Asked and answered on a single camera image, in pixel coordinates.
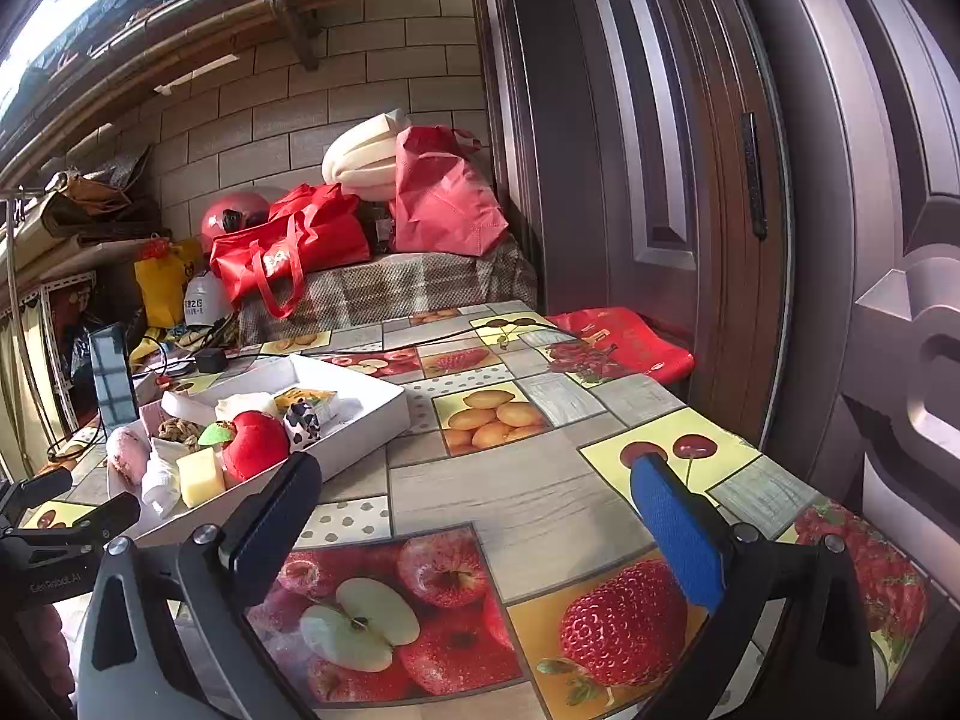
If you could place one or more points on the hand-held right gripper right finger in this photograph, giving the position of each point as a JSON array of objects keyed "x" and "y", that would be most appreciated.
[{"x": 679, "y": 532}]

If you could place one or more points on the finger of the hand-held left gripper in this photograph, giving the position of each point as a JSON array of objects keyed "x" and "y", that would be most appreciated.
[
  {"x": 105, "y": 514},
  {"x": 37, "y": 484}
]

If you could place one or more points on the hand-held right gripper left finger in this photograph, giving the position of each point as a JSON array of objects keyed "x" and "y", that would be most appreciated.
[{"x": 277, "y": 525}]

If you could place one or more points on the white sock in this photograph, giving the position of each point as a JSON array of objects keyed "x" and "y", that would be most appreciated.
[{"x": 161, "y": 484}]

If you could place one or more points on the pink plush toy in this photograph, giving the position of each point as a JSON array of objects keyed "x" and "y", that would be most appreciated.
[{"x": 127, "y": 454}]

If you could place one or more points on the red apple plush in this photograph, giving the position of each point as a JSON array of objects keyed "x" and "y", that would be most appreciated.
[{"x": 259, "y": 446}]

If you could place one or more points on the yellow sponge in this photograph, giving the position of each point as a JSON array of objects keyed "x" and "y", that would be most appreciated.
[{"x": 199, "y": 476}]

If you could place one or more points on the cow print plush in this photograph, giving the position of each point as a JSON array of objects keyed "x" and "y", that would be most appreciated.
[{"x": 304, "y": 424}]

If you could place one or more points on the orange yellow packet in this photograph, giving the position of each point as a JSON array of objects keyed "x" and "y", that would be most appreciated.
[{"x": 304, "y": 395}]

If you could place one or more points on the white cardboard box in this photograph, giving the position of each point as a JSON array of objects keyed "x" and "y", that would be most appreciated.
[{"x": 360, "y": 405}]

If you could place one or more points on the person's left hand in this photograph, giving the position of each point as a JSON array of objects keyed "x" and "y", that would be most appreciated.
[{"x": 49, "y": 649}]

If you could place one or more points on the black smartphone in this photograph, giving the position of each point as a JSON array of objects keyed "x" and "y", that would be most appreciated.
[{"x": 112, "y": 375}]

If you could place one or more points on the white metal shelf rack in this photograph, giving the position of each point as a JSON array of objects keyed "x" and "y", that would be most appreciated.
[{"x": 49, "y": 330}]

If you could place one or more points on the black power adapter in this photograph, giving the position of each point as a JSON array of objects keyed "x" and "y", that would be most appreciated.
[{"x": 211, "y": 361}]

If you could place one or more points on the fruit print tablecloth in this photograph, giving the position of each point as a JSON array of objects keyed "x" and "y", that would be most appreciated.
[{"x": 510, "y": 480}]

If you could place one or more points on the wooden boards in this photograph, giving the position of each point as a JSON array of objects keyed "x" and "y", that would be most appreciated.
[{"x": 67, "y": 259}]

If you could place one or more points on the yellow bag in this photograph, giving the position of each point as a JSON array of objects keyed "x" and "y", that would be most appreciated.
[{"x": 161, "y": 285}]

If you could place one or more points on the white helmet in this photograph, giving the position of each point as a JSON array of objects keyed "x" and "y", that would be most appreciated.
[{"x": 202, "y": 300}]

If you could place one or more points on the plaid blanket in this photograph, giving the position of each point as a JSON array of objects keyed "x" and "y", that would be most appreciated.
[{"x": 420, "y": 285}]

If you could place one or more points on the red tote bag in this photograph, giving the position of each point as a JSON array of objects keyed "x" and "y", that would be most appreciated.
[{"x": 300, "y": 240}]

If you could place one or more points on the pink helmet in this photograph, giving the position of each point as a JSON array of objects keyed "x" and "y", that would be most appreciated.
[{"x": 232, "y": 214}]

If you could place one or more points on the pink-red nonwoven bag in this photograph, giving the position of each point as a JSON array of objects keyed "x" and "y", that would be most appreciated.
[{"x": 442, "y": 195}]

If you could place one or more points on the cream foam roll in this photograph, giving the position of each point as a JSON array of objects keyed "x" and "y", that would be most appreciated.
[{"x": 360, "y": 157}]

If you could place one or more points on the grey ornate door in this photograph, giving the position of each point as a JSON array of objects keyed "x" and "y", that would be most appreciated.
[{"x": 862, "y": 165}]

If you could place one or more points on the grey panelled door leaf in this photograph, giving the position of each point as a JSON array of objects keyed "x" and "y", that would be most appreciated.
[{"x": 585, "y": 127}]

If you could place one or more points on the brown door frame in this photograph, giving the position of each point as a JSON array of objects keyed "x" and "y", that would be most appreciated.
[{"x": 735, "y": 300}]

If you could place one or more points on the wooden bracket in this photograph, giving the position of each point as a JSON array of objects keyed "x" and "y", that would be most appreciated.
[{"x": 296, "y": 0}]

